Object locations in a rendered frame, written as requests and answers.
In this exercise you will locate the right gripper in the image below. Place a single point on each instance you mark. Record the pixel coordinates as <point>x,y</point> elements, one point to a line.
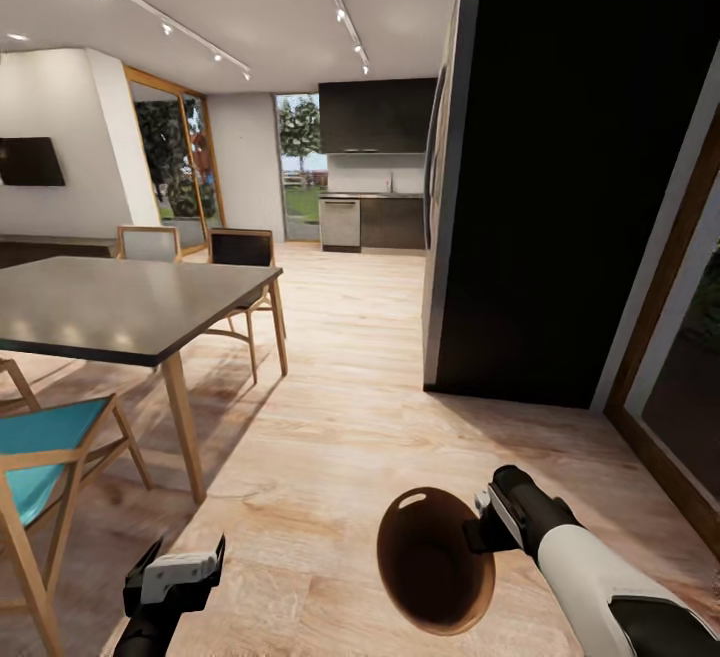
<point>483,538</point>

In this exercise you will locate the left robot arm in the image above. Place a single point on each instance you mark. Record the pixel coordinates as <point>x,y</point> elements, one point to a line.
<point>158,590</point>

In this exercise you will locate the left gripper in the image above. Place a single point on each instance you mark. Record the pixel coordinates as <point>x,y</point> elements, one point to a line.
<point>157,621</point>

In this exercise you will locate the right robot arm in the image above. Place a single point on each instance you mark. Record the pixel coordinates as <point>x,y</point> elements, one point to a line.
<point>614,609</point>

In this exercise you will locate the trash can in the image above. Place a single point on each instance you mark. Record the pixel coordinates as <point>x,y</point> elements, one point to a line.
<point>426,566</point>

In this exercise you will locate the fixed window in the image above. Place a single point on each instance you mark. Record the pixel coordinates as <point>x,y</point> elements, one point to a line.
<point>303,167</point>
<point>665,400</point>

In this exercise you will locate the breakfast table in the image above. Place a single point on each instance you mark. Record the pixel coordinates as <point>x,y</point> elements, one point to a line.
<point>130,312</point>

